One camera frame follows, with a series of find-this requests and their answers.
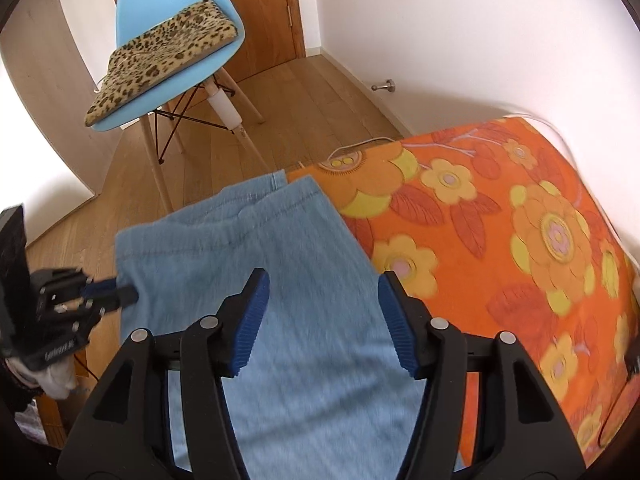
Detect dark cloth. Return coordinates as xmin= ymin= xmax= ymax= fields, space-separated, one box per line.
xmin=0 ymin=357 xmax=33 ymax=413

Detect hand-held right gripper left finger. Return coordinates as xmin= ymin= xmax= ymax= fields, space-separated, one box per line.
xmin=56 ymin=267 xmax=271 ymax=480

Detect blue plastic chair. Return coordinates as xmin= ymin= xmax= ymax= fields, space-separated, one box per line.
xmin=85 ymin=0 xmax=271 ymax=211

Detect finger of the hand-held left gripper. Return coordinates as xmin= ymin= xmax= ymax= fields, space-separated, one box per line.
xmin=82 ymin=280 xmax=139 ymax=313

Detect white chair leg wrap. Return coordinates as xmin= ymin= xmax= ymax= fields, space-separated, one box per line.
xmin=207 ymin=85 xmax=244 ymax=132

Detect orange floral blanket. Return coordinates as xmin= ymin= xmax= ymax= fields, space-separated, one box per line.
xmin=287 ymin=117 xmax=640 ymax=466

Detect wooden door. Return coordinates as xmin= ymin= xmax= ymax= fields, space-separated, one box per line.
xmin=102 ymin=0 xmax=307 ymax=84

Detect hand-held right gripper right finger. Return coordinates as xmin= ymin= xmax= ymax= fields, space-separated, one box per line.
xmin=378 ymin=270 xmax=587 ymax=480

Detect leopard print cushion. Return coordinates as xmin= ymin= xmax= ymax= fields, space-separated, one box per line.
xmin=84 ymin=0 xmax=239 ymax=129

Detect light blue pants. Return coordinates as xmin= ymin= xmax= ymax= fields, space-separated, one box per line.
xmin=115 ymin=170 xmax=463 ymax=480

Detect white cable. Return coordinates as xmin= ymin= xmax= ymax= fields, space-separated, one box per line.
xmin=327 ymin=135 xmax=401 ymax=161
xmin=500 ymin=112 xmax=583 ymax=173

